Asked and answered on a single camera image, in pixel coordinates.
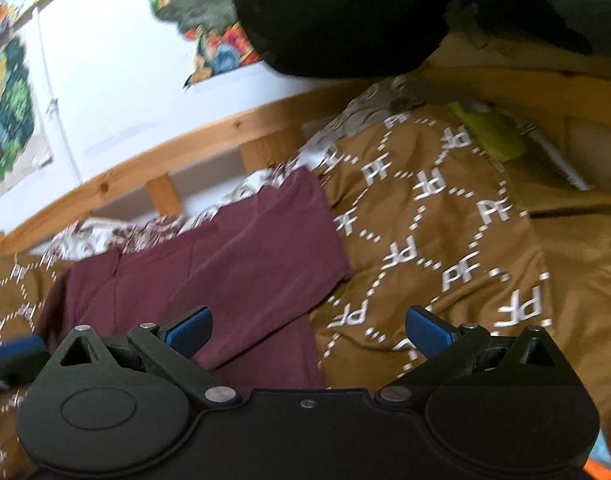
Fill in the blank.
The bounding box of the wooden bed frame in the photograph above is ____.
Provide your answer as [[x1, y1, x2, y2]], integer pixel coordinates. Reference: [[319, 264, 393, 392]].
[[0, 35, 611, 256]]

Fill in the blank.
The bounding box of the brown printed blanket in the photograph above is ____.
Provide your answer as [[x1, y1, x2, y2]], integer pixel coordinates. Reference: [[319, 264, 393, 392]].
[[0, 110, 611, 480]]

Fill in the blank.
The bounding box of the white rod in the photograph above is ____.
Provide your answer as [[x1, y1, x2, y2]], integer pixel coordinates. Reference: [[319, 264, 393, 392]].
[[514, 119, 592, 192]]

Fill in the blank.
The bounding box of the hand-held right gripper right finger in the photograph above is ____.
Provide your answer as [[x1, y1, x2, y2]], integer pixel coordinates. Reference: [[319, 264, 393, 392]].
[[375, 305, 569, 409]]

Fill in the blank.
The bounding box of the black padded jacket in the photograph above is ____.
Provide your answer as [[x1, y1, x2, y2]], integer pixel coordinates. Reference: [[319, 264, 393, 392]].
[[233, 0, 611, 81]]

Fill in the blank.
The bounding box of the yellow-green plastic item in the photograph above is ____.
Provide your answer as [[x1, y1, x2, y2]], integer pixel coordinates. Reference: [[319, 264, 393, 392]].
[[448, 101, 529, 162]]

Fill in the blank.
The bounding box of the orange cloth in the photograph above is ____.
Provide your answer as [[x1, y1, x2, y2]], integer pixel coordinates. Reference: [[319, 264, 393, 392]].
[[580, 459, 611, 480]]

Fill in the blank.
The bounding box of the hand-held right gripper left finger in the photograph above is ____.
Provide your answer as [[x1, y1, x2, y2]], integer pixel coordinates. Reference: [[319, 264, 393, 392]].
[[46, 306, 241, 409]]

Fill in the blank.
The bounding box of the white floral bed sheet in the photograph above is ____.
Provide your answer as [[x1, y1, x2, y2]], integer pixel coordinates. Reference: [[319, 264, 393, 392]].
[[30, 77, 436, 261]]

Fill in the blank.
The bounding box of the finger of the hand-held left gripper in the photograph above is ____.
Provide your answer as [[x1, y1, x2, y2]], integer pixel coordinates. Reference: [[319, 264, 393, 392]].
[[0, 336, 51, 394]]

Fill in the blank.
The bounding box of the maroon knit garment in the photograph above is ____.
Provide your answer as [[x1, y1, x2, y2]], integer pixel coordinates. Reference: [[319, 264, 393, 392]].
[[33, 166, 356, 391]]

